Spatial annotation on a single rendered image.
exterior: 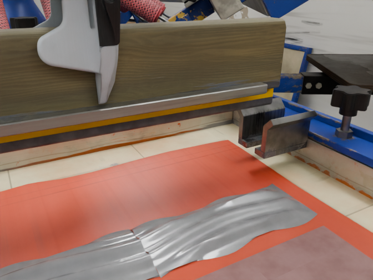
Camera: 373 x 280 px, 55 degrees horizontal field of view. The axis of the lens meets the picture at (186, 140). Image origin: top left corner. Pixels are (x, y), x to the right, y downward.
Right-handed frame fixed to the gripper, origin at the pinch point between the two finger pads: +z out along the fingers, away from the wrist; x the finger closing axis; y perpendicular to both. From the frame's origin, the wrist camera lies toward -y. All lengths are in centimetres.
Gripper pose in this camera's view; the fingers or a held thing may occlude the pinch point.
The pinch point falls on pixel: (102, 82)
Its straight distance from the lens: 34.1
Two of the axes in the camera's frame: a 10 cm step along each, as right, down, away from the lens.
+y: -8.8, 1.9, -4.4
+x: 4.8, 3.5, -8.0
